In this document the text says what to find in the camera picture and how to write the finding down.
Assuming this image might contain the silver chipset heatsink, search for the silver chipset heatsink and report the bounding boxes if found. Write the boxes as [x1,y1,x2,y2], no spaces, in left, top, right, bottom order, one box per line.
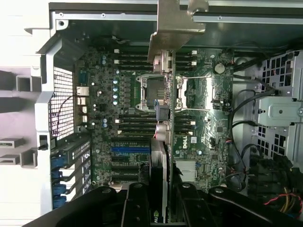
[174,158,199,182]

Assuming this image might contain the blue expansion slot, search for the blue expansion slot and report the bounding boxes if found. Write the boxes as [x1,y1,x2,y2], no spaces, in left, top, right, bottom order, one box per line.
[111,146,152,154]

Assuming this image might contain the green motherboard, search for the green motherboard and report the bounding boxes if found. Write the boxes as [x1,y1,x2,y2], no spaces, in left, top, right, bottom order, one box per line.
[75,46,235,191]

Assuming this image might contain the grey parts rack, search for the grey parts rack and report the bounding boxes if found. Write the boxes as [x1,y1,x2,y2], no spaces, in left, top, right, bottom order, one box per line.
[0,68,52,169]

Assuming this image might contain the silver CPU socket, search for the silver CPU socket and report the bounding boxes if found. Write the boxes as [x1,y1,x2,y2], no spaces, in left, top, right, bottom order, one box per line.
[175,75,217,112]

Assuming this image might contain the silver metal drive cage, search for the silver metal drive cage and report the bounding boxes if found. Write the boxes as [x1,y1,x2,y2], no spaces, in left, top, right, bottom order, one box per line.
[257,49,303,166]

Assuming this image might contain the silver coin battery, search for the silver coin battery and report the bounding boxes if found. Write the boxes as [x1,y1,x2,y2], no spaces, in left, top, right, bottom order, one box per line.
[214,61,227,75]

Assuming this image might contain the open black PC case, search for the open black PC case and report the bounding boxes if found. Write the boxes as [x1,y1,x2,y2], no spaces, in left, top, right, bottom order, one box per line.
[23,0,303,227]

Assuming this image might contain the red and yellow wire bundle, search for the red and yellow wire bundle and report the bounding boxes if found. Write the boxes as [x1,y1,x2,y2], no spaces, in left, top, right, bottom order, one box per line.
[262,186,303,213]

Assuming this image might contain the black internal cable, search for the black internal cable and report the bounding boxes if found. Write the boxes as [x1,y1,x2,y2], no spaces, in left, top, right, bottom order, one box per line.
[231,88,261,190]

